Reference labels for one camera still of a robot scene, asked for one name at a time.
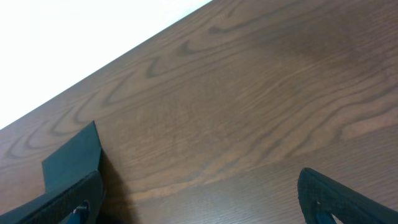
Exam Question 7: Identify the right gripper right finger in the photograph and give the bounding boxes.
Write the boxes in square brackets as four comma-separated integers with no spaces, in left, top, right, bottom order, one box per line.
[297,167,397,224]

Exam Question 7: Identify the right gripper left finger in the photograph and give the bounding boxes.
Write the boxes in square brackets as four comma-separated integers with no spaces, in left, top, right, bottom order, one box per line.
[1,170,104,223]

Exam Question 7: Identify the black box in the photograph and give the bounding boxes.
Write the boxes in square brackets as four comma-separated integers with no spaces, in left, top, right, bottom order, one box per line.
[42,121,102,192]

